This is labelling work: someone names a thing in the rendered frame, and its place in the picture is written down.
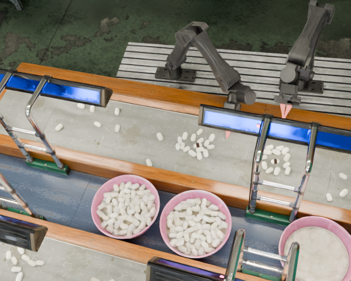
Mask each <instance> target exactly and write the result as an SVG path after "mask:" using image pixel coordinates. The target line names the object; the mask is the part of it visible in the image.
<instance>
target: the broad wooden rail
mask: <svg viewBox="0 0 351 281"><path fill-rule="evenodd" d="M17 71H19V72H25V73H29V74H35V75H41V76H43V75H50V76H52V77H54V78H57V79H64V80H70V81H76V82H80V83H86V84H92V85H98V86H105V87H107V88H110V89H112V90H113V94H112V96H111V98H110V100H113V101H119V102H122V103H128V104H134V105H140V106H146V107H150V108H156V109H161V110H167V111H171V112H177V113H183V114H189V115H195V116H199V106H200V104H206V105H212V106H218V107H222V108H223V106H224V102H225V101H227V97H226V96H220V95H213V94H207V93H201V92H197V91H190V90H184V89H177V88H171V87H167V86H161V85H154V84H148V83H141V82H137V81H131V80H125V79H118V78H114V77H108V76H102V75H95V74H89V73H85V72H78V71H72V70H66V69H59V68H55V67H49V66H43V65H36V64H30V63H26V62H21V64H20V66H19V67H18V69H17ZM240 111H245V112H250V113H256V114H262V115H263V113H267V114H273V115H274V117H279V118H282V113H281V108H280V106H279V105H273V104H266V103H260V102H256V101H255V102H254V103H253V104H252V105H248V104H243V103H241V110H240ZM286 119H291V120H297V121H301V122H307V123H310V121H312V122H318V123H321V125H326V126H329V127H336V128H342V129H348V130H351V118H349V117H343V116H338V115H332V114H325V113H319V112H313V111H309V110H302V109H296V108H291V109H290V111H289V112H288V114H287V116H286Z"/></svg>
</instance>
